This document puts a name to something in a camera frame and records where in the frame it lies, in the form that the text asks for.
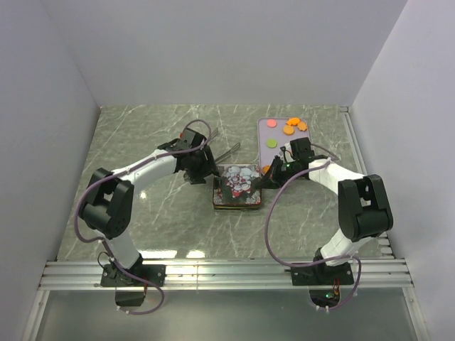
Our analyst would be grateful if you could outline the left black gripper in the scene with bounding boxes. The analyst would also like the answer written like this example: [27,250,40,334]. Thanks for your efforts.
[186,145,220,184]

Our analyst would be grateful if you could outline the green round cookie left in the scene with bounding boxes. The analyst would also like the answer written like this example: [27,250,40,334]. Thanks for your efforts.
[266,139,277,148]

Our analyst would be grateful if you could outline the gold cookie tin base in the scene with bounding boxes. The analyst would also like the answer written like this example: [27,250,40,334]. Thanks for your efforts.
[213,205,261,212]

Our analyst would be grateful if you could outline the orange flower cookie top-right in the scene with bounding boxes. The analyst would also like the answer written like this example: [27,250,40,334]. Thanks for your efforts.
[297,121,308,131]

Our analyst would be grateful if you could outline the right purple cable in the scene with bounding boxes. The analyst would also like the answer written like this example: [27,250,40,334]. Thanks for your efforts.
[264,141,363,312]

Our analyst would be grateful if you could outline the lavender plastic tray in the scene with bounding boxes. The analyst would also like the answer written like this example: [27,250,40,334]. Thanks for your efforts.
[257,117,316,171]

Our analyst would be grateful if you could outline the aluminium rail frame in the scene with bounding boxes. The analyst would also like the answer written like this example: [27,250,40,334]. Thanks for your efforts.
[27,104,426,340]

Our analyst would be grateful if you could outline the metal tongs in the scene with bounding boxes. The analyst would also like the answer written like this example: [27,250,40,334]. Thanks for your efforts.
[208,128,241,163]

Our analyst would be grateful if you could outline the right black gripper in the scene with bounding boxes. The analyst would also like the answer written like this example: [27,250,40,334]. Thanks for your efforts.
[256,156,303,190]

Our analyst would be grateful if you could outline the orange fish cookie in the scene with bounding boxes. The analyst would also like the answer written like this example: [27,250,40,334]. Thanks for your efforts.
[287,117,301,126]

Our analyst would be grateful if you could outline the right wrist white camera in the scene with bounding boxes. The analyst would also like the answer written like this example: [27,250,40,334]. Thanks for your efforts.
[277,143,294,163]

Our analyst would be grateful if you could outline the orange round cookie top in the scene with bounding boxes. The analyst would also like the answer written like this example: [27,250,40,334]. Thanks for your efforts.
[282,124,294,136]

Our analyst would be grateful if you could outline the pink round cookie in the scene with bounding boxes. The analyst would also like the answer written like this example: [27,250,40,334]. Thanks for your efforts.
[267,119,277,128]

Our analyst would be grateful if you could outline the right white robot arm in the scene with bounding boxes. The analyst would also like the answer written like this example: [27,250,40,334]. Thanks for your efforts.
[253,138,393,287]

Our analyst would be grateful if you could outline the gold tin lid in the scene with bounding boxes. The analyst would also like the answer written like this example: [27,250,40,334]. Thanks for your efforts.
[213,164,262,206]

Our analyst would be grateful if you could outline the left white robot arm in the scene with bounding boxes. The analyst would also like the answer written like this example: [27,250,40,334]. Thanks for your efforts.
[76,127,218,286]

